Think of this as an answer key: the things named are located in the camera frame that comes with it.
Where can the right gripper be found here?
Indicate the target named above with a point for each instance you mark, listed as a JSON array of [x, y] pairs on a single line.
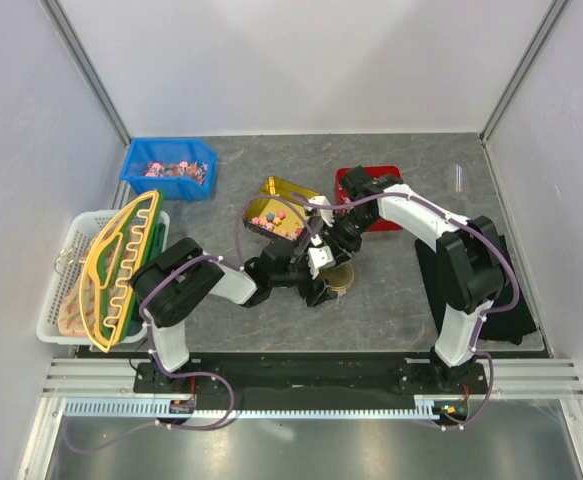
[[343, 250]]

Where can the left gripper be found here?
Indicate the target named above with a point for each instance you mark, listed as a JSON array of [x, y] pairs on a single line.
[[310, 295]]

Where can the round wooden jar lid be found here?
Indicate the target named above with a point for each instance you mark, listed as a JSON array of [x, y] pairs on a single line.
[[339, 278]]

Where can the gold tin of star candies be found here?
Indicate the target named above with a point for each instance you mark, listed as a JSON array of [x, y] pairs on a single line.
[[278, 215]]

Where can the blue plastic bin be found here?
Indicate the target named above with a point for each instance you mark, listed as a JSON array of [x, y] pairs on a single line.
[[181, 168]]

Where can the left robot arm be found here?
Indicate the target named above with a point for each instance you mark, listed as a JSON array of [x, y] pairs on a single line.
[[171, 286]]

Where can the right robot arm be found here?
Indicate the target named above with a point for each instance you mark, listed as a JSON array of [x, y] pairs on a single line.
[[472, 275]]

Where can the red tray of lollipops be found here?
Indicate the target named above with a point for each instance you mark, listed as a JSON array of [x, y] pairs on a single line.
[[381, 225]]

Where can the black cloth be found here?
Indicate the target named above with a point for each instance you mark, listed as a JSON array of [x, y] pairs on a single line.
[[509, 326]]

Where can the white plastic basket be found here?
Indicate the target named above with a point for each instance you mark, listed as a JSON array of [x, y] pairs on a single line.
[[60, 320]]

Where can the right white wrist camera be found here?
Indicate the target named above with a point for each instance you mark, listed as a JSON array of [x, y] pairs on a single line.
[[320, 206]]

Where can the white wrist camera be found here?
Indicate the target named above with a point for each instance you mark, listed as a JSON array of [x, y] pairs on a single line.
[[320, 206], [320, 256]]

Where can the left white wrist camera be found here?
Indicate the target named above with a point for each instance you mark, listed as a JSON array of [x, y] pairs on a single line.
[[320, 256]]

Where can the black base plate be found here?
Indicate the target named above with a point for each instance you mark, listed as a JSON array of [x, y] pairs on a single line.
[[312, 380]]

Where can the slotted cable duct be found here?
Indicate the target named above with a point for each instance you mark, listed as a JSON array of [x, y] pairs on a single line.
[[165, 408]]

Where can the yellow green wire hanger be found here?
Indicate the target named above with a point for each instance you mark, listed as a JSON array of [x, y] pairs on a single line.
[[118, 250]]

